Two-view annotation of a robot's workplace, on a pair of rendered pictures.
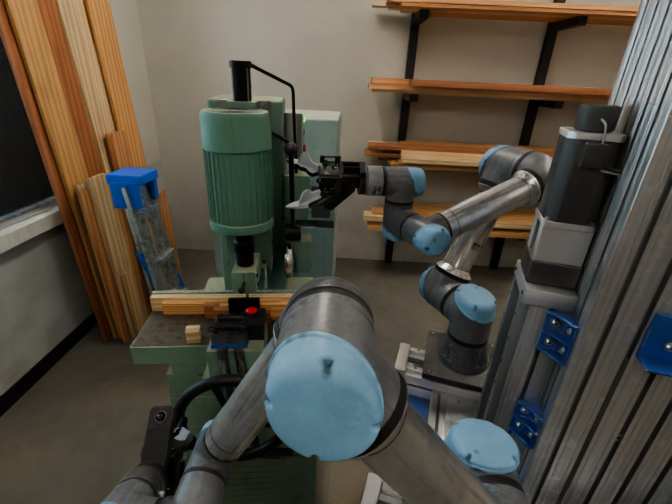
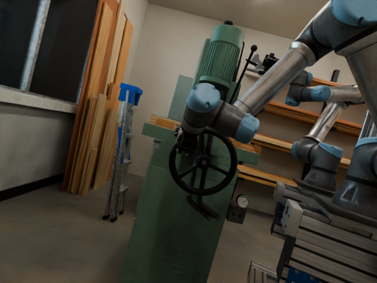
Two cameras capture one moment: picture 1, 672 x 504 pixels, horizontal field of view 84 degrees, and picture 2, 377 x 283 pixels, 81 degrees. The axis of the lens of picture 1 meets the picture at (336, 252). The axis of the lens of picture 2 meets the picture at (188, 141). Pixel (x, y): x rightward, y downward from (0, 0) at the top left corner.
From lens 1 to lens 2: 0.79 m
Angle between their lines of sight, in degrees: 23
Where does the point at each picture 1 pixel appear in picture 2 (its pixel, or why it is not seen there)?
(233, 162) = (226, 46)
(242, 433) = (262, 95)
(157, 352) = (157, 129)
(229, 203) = (218, 65)
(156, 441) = not seen: hidden behind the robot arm
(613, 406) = not seen: outside the picture
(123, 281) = (91, 154)
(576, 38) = not seen: hidden behind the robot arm
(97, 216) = (95, 113)
